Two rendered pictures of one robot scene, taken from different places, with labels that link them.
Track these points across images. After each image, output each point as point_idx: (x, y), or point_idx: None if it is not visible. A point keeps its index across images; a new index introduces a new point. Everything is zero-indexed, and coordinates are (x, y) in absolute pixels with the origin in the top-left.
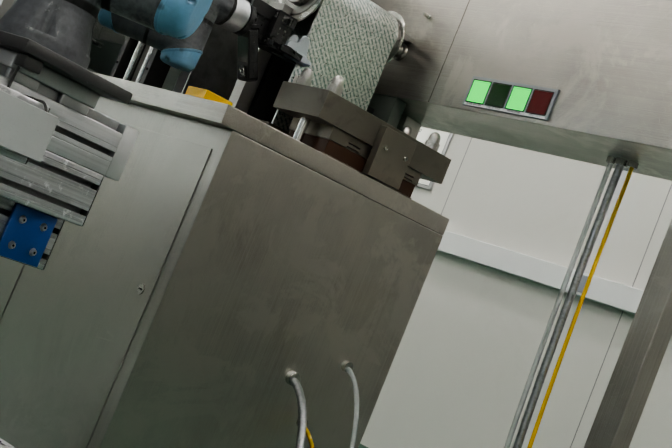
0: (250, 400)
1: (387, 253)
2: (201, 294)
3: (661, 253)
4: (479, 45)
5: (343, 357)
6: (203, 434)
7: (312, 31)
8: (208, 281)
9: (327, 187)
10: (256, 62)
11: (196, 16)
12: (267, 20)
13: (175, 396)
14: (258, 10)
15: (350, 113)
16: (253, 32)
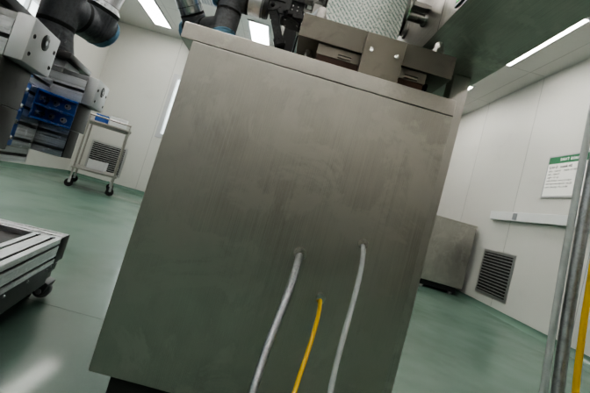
0: (257, 274)
1: (387, 135)
2: (186, 177)
3: None
4: None
5: (357, 235)
6: (212, 304)
7: (327, 7)
8: (191, 166)
9: (302, 80)
10: (280, 32)
11: None
12: (284, 3)
13: (175, 267)
14: None
15: (331, 28)
16: (272, 11)
